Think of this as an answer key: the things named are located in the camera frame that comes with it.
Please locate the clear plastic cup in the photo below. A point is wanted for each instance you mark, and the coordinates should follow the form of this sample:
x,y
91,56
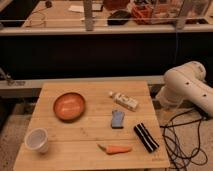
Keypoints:
x,y
37,140

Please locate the grey metal post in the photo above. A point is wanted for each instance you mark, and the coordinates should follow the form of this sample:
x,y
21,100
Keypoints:
x,y
88,15

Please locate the orange basket on bench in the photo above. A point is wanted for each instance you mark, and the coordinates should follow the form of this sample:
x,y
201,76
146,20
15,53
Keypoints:
x,y
141,14

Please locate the black pouch on bench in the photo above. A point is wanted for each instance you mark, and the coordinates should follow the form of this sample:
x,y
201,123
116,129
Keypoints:
x,y
119,17

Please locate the white paper on bench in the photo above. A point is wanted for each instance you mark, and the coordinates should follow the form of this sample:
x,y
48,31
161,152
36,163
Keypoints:
x,y
76,8

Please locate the metal clamp at left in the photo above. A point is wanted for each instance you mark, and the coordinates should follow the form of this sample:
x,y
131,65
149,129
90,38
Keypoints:
x,y
9,80

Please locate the orange toy carrot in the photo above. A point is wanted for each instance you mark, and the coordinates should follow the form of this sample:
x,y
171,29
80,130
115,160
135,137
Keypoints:
x,y
113,149

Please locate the black white striped block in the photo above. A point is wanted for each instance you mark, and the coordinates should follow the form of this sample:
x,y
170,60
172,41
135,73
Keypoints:
x,y
147,140

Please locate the blue sponge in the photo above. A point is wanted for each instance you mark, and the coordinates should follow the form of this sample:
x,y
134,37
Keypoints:
x,y
117,119

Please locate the orange bowl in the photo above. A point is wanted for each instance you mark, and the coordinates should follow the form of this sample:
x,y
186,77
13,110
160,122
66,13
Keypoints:
x,y
69,106

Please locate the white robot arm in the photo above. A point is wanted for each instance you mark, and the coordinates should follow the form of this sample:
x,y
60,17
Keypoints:
x,y
186,81

